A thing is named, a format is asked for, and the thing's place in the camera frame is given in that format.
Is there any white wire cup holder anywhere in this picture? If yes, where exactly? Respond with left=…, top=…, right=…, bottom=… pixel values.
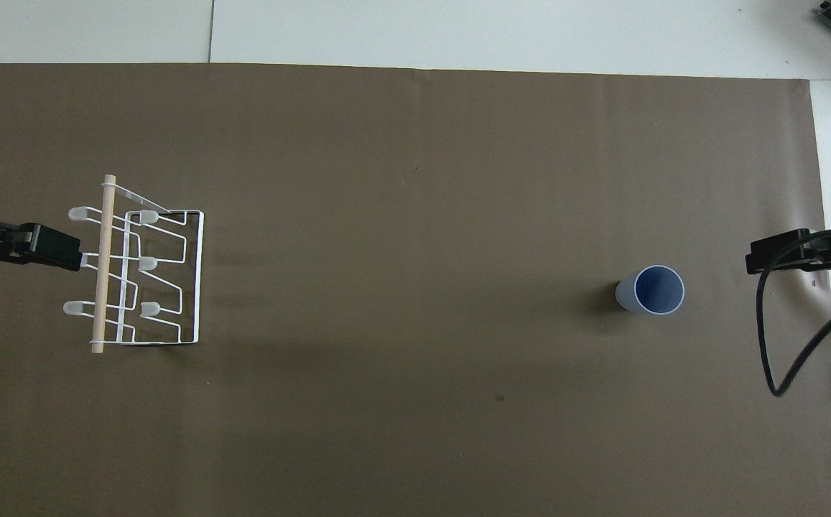
left=62, top=174, right=205, bottom=355

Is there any black cable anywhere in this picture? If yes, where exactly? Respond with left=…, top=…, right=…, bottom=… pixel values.
left=757, top=228, right=831, bottom=399

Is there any blue cup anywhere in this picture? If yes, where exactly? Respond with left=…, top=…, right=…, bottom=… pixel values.
left=615, top=264, right=686, bottom=317

